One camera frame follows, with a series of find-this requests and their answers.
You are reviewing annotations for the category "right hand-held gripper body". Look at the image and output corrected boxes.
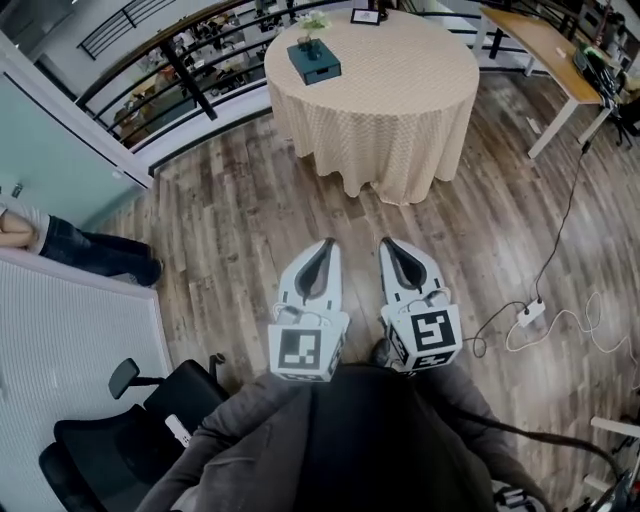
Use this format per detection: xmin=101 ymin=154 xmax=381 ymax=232
xmin=380 ymin=288 xmax=464 ymax=374

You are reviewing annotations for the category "person's dark shoe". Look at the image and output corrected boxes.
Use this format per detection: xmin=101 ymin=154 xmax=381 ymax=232
xmin=369 ymin=338 xmax=394 ymax=369

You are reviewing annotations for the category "white ribbed table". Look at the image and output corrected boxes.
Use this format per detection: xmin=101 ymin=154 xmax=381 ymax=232
xmin=0 ymin=247 xmax=174 ymax=512

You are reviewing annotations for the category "white remote control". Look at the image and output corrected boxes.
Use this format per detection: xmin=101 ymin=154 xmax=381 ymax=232
xmin=164 ymin=413 xmax=192 ymax=449

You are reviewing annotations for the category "person's dark jacket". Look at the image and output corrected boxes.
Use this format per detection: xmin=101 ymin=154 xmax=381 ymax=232
xmin=134 ymin=362 xmax=551 ymax=512

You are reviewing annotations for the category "round table with beige cloth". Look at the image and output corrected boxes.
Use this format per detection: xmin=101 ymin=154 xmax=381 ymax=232
xmin=263 ymin=8 xmax=481 ymax=206

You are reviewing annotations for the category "black office chair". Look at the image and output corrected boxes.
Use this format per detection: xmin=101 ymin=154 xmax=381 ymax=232
xmin=38 ymin=353 xmax=231 ymax=512

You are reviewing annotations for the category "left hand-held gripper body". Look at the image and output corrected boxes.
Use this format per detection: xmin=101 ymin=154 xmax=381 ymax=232
xmin=267 ymin=301 xmax=352 ymax=384

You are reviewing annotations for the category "black power cable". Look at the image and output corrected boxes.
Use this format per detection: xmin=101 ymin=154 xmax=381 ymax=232
xmin=462 ymin=141 xmax=594 ymax=359

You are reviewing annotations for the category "white flower sprig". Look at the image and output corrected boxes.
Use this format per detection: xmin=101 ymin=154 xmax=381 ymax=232
xmin=297 ymin=9 xmax=334 ymax=46

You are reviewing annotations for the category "dark teal tray box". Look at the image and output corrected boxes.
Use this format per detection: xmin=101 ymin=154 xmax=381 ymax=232
xmin=286 ymin=39 xmax=343 ymax=87

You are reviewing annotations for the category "black metal railing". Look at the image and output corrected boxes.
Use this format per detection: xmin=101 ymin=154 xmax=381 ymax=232
xmin=74 ymin=0 xmax=531 ymax=151

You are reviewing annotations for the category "white power strip with cable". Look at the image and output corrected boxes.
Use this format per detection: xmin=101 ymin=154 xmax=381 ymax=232
xmin=504 ymin=292 xmax=640 ymax=389

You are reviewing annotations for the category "wooden desk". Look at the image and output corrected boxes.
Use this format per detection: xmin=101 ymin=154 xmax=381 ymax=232
xmin=479 ymin=7 xmax=621 ymax=159

